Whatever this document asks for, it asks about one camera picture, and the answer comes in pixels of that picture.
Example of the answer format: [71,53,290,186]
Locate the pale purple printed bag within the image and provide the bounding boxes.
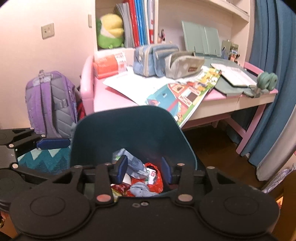
[261,162,296,194]

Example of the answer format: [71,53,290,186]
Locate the dark teal plastic bin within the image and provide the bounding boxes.
[69,105,198,197]

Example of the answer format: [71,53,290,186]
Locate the blue pencil case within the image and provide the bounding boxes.
[132,44,179,77]

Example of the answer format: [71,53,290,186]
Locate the white paper sheets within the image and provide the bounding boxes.
[102,66,176,107]

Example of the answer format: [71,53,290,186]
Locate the small toy figures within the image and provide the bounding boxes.
[221,40,241,63]

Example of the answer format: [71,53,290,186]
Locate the colourful picture book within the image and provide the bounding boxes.
[144,66,222,128]

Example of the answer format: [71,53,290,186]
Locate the red and yellow snack wrapper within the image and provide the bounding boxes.
[110,183,132,197]

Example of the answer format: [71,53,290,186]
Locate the beige wall switch plate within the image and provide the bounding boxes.
[41,23,55,40]

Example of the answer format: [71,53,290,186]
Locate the purple and grey backpack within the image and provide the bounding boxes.
[25,70,78,138]

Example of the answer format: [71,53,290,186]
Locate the red bag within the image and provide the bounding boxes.
[75,86,86,116]

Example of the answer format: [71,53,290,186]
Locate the pink desk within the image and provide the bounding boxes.
[80,54,279,156]

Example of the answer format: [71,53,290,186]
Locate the grey blue wrapper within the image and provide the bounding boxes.
[129,182,151,197]

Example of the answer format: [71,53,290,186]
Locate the blue curtain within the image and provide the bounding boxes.
[236,0,296,181]

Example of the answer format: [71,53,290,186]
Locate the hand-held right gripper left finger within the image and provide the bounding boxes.
[50,155,129,205]

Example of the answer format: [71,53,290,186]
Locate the grey pencil case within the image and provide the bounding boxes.
[164,51,206,79]

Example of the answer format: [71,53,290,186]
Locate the yellow and green plush toy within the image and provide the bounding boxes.
[96,13,125,49]

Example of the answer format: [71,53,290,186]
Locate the red plastic packet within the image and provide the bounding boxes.
[131,162,164,194]

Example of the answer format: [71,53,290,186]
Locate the blue book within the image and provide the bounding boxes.
[135,0,148,45]

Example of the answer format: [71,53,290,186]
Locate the pale green book stand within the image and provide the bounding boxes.
[181,21,223,57]

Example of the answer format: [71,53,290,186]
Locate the teal zigzag rug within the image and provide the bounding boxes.
[17,147,72,174]

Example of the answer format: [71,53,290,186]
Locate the white shelf hutch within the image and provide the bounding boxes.
[94,0,251,63]

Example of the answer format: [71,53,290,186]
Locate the pale blue plastic packet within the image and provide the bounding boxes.
[112,148,148,179]

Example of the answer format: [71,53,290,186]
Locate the white book with red label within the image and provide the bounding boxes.
[146,0,155,44]

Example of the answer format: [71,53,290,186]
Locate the open white notebook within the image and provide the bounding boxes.
[210,62,257,88]

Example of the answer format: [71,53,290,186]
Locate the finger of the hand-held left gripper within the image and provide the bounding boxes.
[11,163,62,182]
[0,127,71,150]

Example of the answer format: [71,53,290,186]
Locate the grey green desk pad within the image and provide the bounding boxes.
[203,57,259,96]

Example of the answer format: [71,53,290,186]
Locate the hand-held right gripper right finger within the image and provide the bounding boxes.
[161,156,245,205]

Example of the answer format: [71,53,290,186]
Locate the orange tissue packet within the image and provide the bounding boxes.
[93,52,127,79]

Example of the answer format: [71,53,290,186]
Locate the grey folder stack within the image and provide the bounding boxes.
[115,2,135,48]

